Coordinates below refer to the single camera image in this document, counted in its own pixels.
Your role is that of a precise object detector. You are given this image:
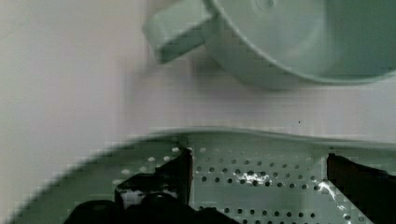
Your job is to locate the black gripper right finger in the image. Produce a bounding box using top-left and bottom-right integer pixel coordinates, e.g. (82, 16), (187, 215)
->
(326, 153), (396, 224)

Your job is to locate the green plastic strainer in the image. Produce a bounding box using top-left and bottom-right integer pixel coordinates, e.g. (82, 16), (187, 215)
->
(7, 127), (395, 224)

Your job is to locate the green measuring cup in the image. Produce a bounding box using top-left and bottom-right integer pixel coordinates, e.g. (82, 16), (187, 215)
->
(142, 0), (395, 90)

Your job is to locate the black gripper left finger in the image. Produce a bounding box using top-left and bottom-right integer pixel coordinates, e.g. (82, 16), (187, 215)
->
(114, 147), (194, 213)

